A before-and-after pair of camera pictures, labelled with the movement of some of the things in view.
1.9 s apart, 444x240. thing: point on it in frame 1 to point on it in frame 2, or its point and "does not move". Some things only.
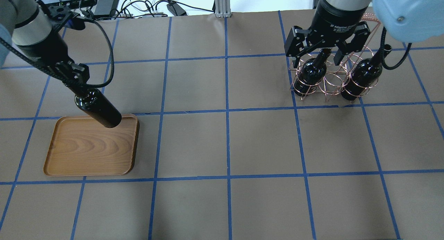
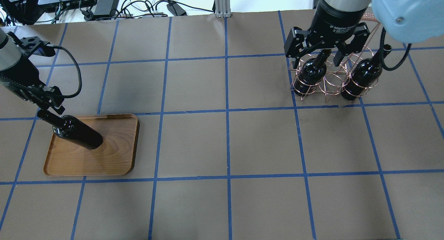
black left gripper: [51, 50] to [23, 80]
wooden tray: [80, 146] does not move
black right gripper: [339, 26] does not move
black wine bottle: [94, 102] to [66, 128]
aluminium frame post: [222, 3] does not move
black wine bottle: [364, 75] does not move
